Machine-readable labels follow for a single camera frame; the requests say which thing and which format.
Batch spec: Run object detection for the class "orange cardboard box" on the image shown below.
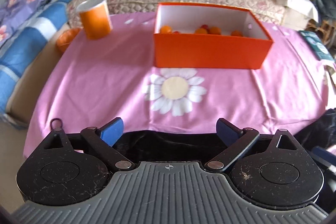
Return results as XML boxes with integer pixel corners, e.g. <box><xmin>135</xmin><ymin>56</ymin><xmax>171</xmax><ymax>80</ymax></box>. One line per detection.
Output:
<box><xmin>153</xmin><ymin>2</ymin><xmax>273</xmax><ymax>69</ymax></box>

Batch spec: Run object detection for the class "orange cylindrical canister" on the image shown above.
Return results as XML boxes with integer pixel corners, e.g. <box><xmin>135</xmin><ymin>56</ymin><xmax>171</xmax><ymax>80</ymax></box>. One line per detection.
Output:
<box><xmin>76</xmin><ymin>0</ymin><xmax>113</xmax><ymax>40</ymax></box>

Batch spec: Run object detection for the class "small tangerine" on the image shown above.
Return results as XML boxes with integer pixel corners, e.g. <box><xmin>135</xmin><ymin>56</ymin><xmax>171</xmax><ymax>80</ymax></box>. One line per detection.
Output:
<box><xmin>231</xmin><ymin>30</ymin><xmax>244</xmax><ymax>37</ymax></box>
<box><xmin>159</xmin><ymin>26</ymin><xmax>173</xmax><ymax>34</ymax></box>
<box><xmin>194</xmin><ymin>28</ymin><xmax>208</xmax><ymax>34</ymax></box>
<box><xmin>208</xmin><ymin>27</ymin><xmax>222</xmax><ymax>35</ymax></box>

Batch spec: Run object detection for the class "blue striped blanket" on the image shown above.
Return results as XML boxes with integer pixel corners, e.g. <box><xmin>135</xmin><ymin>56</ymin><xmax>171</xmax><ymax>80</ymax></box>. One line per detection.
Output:
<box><xmin>1</xmin><ymin>0</ymin><xmax>72</xmax><ymax>115</ymax></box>

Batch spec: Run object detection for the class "pink floral tablecloth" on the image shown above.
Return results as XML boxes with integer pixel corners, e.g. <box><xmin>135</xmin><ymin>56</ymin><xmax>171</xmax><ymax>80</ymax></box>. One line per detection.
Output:
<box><xmin>23</xmin><ymin>13</ymin><xmax>335</xmax><ymax>156</ymax></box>

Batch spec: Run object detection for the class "teal book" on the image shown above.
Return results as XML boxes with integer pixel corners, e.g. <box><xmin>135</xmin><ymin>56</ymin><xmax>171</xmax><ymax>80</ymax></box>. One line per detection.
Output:
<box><xmin>298</xmin><ymin>31</ymin><xmax>334</xmax><ymax>61</ymax></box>

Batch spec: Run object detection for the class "small orange bowl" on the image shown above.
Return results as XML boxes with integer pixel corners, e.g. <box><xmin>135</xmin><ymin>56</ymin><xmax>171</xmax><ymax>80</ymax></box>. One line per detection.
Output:
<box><xmin>56</xmin><ymin>28</ymin><xmax>81</xmax><ymax>53</ymax></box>

